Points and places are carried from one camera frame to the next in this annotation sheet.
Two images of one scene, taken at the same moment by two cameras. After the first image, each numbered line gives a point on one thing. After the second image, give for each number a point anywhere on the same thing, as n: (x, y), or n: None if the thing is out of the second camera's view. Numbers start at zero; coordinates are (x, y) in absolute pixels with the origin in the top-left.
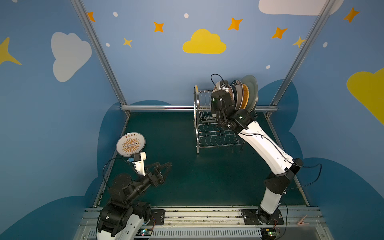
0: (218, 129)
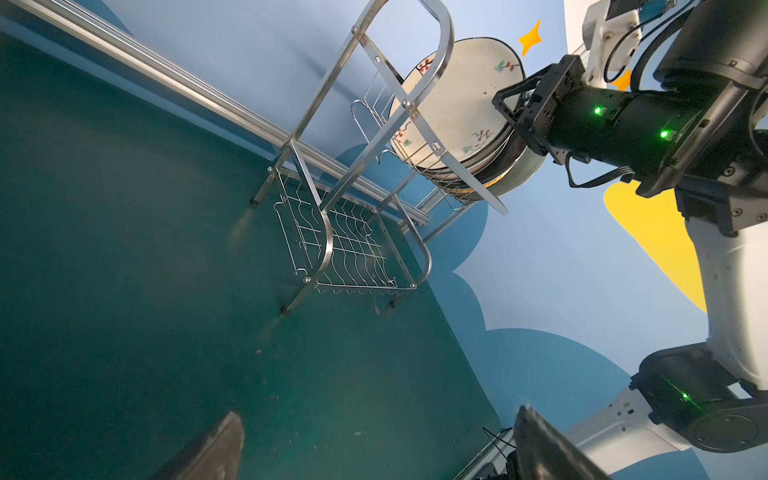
0: (381, 163)
